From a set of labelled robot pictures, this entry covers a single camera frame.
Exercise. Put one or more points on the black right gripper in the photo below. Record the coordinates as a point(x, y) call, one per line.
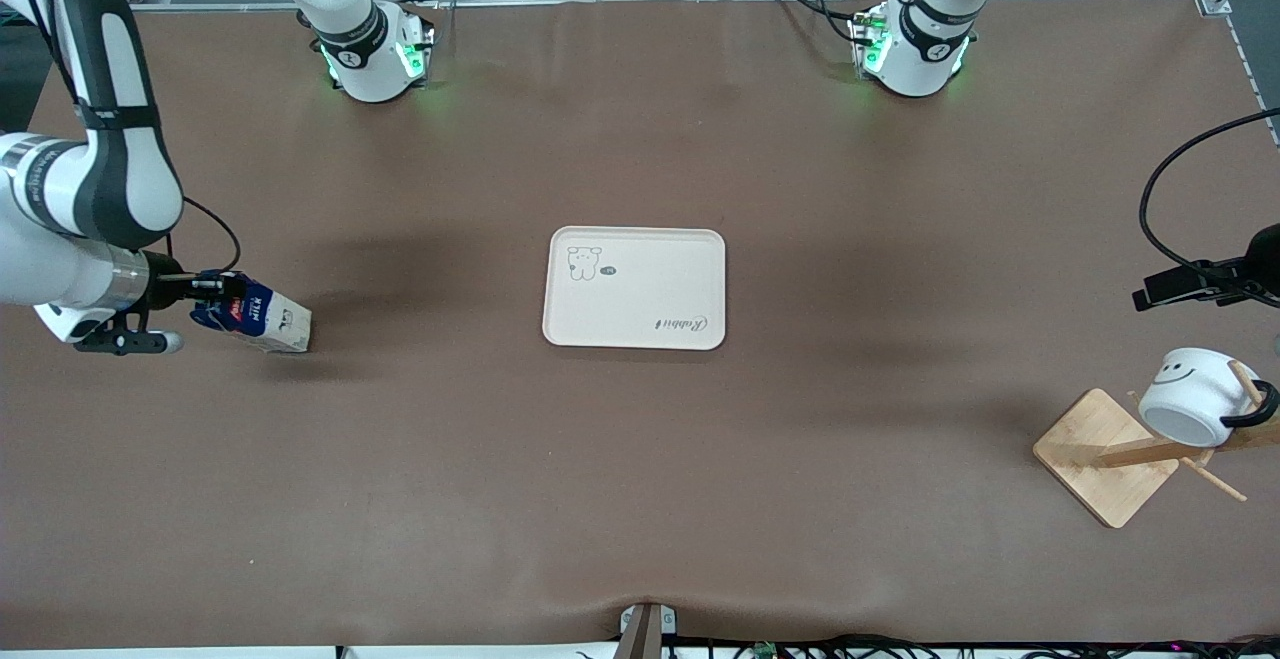
point(163, 280)

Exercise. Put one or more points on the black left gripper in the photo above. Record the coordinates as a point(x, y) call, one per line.
point(1262, 261)

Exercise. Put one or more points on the blue white milk carton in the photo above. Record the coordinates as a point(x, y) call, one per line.
point(265, 324)

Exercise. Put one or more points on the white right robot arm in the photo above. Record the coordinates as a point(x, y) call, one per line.
point(110, 169)

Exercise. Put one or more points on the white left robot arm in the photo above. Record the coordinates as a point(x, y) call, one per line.
point(915, 54)

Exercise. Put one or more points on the wooden cup rack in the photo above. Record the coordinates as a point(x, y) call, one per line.
point(1100, 459)

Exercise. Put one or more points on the cream plastic tray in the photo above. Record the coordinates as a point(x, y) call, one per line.
point(650, 289)

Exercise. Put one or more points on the metal table edge clamp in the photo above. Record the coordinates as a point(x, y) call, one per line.
point(647, 629)

